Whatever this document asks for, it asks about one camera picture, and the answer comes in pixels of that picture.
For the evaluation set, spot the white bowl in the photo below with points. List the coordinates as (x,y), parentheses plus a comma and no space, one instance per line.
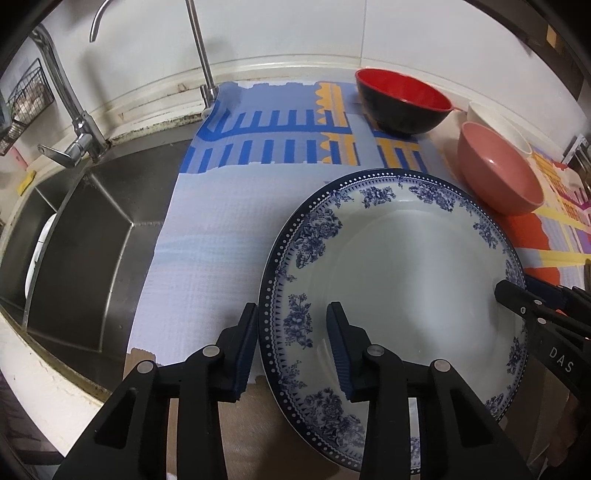
(498,121)

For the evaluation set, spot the colourful patterned mat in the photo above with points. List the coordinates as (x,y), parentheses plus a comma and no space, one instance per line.
(221,230)

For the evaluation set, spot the large blue floral plate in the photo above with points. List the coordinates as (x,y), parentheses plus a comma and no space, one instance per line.
(406,277)

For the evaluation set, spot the person's right forearm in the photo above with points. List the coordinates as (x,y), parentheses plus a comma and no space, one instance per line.
(577,438)

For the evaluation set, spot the pink bowl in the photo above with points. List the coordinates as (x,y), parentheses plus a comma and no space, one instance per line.
(494,184)

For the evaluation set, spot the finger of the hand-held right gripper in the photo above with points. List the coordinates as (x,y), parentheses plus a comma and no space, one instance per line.
(549,293)
(519,300)

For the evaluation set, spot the yellow sponge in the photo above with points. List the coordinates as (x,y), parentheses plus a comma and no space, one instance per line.
(27,182)

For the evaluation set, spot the red and black bowl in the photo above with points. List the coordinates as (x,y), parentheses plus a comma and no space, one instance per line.
(401,117)

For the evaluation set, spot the white countertop shelf rack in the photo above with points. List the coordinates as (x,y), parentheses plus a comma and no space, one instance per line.
(581,157)

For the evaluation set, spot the stainless steel sink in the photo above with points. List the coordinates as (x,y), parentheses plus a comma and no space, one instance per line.
(101,254)

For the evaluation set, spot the chrome pull-down faucet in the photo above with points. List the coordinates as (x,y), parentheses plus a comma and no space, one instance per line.
(81,124)

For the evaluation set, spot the slim gooseneck faucet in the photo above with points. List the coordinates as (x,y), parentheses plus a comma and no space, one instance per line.
(203,69)

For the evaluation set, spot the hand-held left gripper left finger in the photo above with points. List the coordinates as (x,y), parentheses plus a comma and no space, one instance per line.
(244,350)

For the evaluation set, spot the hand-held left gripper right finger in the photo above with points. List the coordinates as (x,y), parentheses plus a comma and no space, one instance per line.
(339,350)

